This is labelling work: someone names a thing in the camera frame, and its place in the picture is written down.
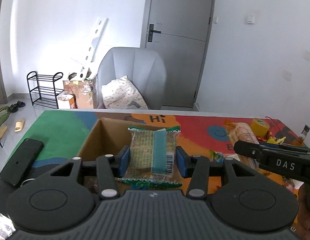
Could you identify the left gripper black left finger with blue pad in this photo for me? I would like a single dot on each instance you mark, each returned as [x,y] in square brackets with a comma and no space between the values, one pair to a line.
[67,195]

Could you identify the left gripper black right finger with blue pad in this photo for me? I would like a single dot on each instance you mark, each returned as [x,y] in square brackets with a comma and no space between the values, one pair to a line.
[238,195]

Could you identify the beige cracker packet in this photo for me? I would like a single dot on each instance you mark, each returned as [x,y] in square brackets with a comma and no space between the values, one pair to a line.
[242,132]

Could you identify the green clear biscuit packet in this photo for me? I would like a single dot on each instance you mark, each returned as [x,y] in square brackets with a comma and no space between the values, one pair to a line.
[153,162]

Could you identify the yellow toy clutter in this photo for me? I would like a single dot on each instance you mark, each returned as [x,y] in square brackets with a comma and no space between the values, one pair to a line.
[268,138]

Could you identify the glass bottle black cap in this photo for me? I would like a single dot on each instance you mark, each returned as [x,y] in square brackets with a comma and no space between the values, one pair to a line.
[300,140]

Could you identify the yellow tape roll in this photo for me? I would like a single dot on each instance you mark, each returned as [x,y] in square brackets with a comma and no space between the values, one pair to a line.
[259,127]

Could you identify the black smartphone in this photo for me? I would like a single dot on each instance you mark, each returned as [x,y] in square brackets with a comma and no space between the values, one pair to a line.
[20,161]

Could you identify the silver foil bag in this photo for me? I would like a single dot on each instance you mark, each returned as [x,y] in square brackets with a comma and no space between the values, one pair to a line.
[6,227]

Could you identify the open cardboard box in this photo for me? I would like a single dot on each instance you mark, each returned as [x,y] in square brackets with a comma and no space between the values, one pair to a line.
[111,136]

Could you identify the colourful cartoon table mat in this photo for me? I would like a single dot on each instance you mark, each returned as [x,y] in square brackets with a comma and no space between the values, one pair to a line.
[66,134]

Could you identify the beige slipper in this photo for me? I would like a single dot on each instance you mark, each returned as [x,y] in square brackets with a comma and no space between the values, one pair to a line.
[19,125]
[3,130]

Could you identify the white paper bucket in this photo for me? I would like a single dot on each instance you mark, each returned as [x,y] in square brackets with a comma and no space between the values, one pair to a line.
[66,101]

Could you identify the black sandals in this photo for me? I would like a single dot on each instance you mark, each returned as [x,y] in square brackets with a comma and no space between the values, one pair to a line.
[14,107]

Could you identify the green floor mat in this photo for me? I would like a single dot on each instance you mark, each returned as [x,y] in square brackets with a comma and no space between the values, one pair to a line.
[4,114]

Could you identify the black shoe rack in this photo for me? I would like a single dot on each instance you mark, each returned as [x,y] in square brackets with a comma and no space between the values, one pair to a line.
[42,89]

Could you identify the brown cardboard box on floor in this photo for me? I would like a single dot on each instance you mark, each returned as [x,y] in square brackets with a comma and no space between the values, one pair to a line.
[84,92]

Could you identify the white dotted pillow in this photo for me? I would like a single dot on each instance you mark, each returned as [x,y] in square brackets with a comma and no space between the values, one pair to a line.
[121,93]

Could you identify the white perforated board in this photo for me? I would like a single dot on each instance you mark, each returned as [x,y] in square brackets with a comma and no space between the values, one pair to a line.
[90,53]

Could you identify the grey armchair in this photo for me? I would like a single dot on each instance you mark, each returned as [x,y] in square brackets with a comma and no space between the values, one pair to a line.
[144,68]

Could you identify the grey door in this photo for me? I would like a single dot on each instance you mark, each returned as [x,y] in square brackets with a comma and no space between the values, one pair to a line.
[185,27]

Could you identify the white light switch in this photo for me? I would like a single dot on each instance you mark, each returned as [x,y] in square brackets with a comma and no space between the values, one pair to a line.
[250,19]

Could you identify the black door handle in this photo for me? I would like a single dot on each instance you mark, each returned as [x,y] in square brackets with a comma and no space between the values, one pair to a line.
[152,31]

